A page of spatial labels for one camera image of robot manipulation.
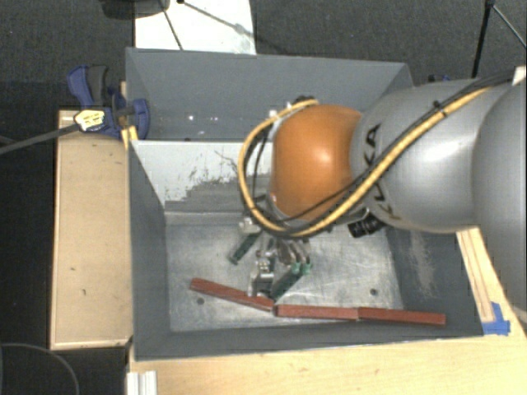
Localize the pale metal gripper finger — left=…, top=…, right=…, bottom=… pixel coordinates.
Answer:
left=254, top=250, right=276, bottom=276
left=248, top=273, right=275, bottom=299

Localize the dark green flat block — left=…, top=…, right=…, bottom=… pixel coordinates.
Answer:
left=228, top=232, right=261, bottom=267
left=270, top=263, right=310, bottom=303

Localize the red-brown flat block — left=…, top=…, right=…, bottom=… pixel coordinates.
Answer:
left=189, top=277, right=276, bottom=314
left=357, top=306, right=447, bottom=327
left=274, top=304, right=360, bottom=322

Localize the grey metal bin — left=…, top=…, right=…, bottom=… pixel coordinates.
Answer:
left=124, top=46, right=485, bottom=361

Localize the pale wood flat board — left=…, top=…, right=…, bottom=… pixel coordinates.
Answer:
left=49, top=109, right=135, bottom=351

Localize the black cylinder on white bracket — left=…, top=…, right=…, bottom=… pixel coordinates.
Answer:
left=347, top=209, right=383, bottom=239

